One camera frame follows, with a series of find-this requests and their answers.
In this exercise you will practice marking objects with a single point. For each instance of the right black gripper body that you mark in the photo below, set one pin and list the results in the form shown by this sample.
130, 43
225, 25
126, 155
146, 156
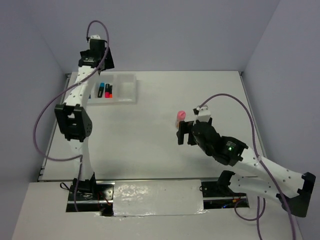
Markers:
207, 150

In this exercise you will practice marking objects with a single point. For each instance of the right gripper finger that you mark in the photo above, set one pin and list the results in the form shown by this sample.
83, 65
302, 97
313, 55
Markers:
183, 129
190, 124

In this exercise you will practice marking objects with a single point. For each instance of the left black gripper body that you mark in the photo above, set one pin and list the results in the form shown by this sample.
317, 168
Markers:
109, 63

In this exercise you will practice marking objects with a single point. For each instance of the pink glue bottle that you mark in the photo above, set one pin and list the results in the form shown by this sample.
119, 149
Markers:
181, 115

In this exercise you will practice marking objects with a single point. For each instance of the blue black highlighter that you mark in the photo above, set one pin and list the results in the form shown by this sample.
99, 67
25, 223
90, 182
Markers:
101, 90

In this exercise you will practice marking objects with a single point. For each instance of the pink black highlighter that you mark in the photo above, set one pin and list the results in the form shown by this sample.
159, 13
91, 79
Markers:
107, 91

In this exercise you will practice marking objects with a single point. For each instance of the orange black highlighter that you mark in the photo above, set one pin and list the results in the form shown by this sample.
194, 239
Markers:
111, 91

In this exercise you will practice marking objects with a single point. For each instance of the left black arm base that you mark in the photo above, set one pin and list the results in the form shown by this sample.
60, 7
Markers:
89, 196

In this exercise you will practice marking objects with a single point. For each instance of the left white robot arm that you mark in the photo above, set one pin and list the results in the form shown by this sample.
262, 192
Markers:
73, 120

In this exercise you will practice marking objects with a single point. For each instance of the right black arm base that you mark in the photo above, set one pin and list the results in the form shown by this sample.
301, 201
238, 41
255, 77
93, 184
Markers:
217, 194

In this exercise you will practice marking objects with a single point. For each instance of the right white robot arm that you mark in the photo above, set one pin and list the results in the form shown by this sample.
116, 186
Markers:
250, 174

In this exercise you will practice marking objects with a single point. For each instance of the clear three-compartment plastic tray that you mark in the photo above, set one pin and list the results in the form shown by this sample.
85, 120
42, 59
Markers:
124, 90

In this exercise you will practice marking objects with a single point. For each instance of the silver tape covered plate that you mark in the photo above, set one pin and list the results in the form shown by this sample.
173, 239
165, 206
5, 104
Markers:
157, 198

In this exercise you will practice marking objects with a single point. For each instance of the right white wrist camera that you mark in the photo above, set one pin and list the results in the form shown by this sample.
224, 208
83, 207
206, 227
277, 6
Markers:
202, 114

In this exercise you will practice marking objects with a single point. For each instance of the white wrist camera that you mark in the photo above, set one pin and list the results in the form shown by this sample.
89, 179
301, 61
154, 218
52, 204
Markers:
95, 37
202, 114

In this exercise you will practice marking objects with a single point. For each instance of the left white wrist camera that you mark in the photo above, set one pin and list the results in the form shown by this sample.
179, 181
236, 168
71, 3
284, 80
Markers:
95, 37

